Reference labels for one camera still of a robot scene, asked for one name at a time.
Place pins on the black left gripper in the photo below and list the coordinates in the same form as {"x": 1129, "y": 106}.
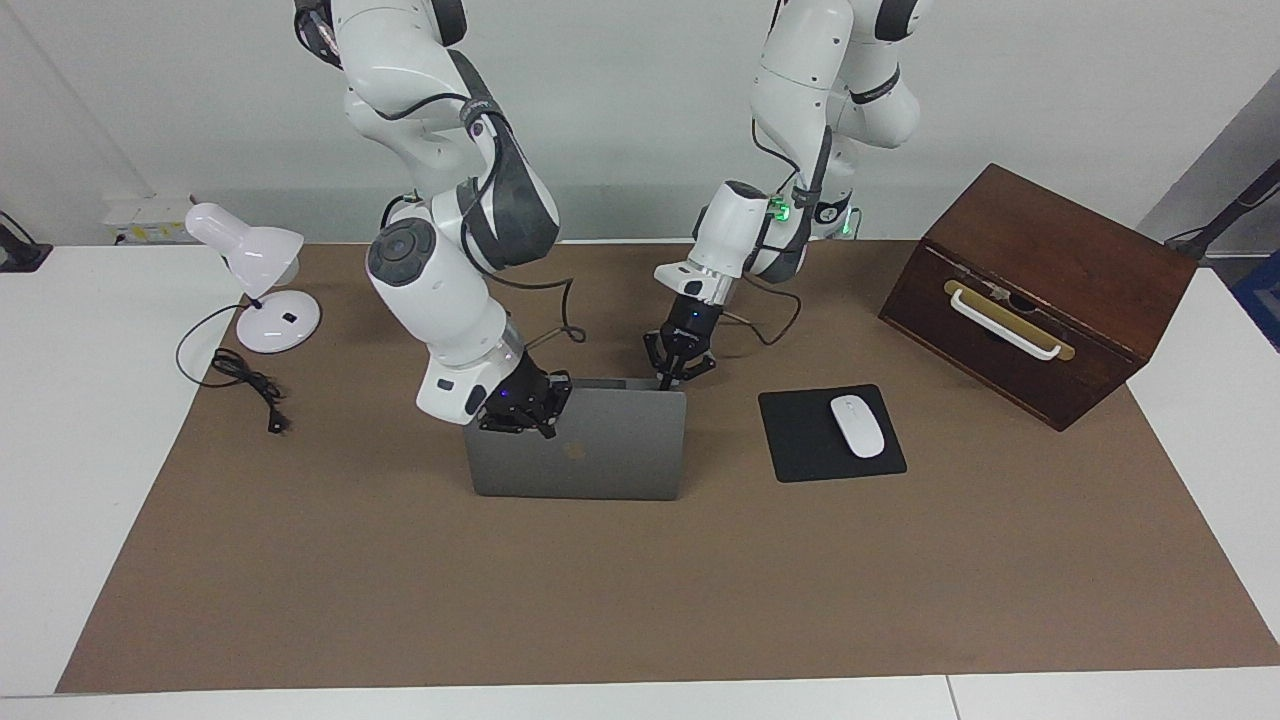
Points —
{"x": 695, "y": 320}

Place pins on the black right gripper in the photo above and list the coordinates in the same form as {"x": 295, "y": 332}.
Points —
{"x": 510, "y": 395}

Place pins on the grey laptop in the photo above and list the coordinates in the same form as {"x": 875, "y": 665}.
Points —
{"x": 600, "y": 450}

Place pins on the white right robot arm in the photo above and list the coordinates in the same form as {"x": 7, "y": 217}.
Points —
{"x": 440, "y": 290}

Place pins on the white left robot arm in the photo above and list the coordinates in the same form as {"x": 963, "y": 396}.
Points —
{"x": 800, "y": 80}

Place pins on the black mouse pad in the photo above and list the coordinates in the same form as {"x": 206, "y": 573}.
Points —
{"x": 800, "y": 440}

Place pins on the white computer mouse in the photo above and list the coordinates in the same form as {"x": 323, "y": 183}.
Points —
{"x": 858, "y": 427}

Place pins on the brown table mat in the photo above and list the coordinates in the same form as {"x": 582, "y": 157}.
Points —
{"x": 640, "y": 590}

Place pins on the white desk lamp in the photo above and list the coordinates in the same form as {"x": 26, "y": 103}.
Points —
{"x": 262, "y": 250}

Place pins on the dark wooden box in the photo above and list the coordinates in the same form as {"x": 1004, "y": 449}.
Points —
{"x": 1060, "y": 250}

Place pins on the black clamp base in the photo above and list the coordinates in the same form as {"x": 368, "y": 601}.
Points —
{"x": 20, "y": 252}

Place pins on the black stand pole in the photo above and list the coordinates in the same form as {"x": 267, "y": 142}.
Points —
{"x": 1225, "y": 215}

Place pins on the blue object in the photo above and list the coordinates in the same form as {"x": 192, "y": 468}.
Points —
{"x": 1262, "y": 300}

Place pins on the white wall power strip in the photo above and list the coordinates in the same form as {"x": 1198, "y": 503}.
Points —
{"x": 150, "y": 222}

